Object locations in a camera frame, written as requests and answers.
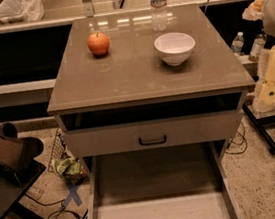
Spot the grey drawer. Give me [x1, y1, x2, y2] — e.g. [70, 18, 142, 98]
[63, 110, 243, 157]

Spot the grey drawer cabinet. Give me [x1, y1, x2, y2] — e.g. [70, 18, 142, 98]
[35, 0, 265, 181]

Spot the open bottom drawer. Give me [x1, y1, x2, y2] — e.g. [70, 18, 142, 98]
[87, 142, 240, 219]

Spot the white bowl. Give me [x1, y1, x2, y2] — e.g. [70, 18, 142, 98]
[154, 32, 196, 66]

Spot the red apple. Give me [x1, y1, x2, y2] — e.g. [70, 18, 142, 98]
[87, 32, 110, 56]

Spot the green snack bag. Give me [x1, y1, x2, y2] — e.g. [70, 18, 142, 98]
[51, 157, 87, 185]

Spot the blue tape cross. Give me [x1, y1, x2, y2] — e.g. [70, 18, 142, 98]
[61, 184, 82, 208]

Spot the small water bottle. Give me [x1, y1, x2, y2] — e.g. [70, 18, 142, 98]
[230, 31, 244, 56]

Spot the black stand base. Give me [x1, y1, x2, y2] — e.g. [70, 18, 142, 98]
[242, 104, 275, 155]

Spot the yellowish liquid bottle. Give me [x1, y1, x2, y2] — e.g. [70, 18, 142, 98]
[248, 30, 267, 62]

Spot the brown curved object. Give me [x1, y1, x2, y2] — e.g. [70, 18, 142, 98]
[0, 122, 44, 185]

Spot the white plastic bag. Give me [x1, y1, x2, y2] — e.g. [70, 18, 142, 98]
[0, 0, 44, 25]

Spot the wire basket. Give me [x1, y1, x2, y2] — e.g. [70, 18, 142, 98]
[47, 128, 66, 173]

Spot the black floor cable right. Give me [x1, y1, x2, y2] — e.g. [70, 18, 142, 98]
[221, 121, 250, 157]

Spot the black floor cables left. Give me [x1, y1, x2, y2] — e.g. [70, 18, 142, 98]
[24, 185, 89, 219]

